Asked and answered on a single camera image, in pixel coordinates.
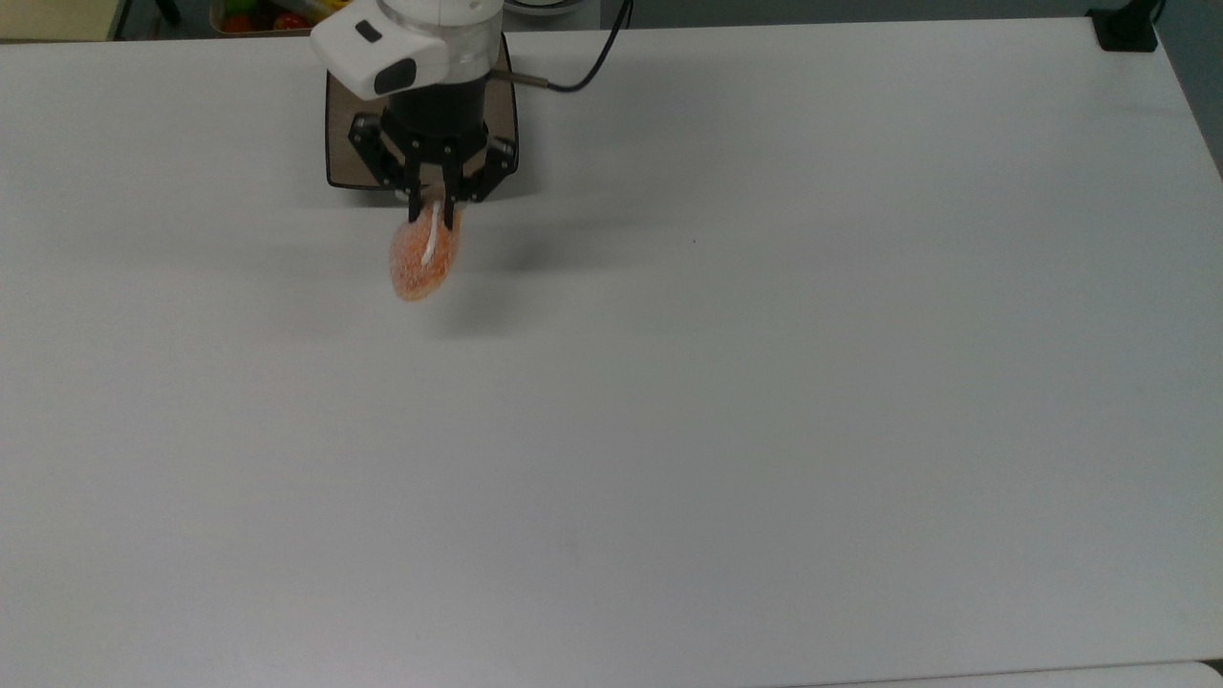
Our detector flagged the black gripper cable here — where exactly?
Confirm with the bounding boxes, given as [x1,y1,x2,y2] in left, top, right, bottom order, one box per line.
[497,0,634,95]

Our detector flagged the orange slice toy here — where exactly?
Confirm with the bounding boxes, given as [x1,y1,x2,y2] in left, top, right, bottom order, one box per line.
[389,198,464,303]

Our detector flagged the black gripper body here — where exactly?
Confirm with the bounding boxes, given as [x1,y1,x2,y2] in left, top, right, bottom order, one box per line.
[381,71,495,170]

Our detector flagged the container of toy fruit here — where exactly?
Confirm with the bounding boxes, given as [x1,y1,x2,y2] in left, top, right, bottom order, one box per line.
[208,0,351,38]

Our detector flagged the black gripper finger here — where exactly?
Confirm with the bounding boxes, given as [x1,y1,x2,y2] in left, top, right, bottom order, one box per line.
[440,136,520,231]
[347,112,424,226]

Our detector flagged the brown square ceramic plate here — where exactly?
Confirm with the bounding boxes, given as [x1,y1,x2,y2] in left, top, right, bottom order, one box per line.
[324,42,522,193]

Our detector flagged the wooden side table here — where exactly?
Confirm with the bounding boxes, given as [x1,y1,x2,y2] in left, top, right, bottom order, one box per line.
[0,0,131,43]

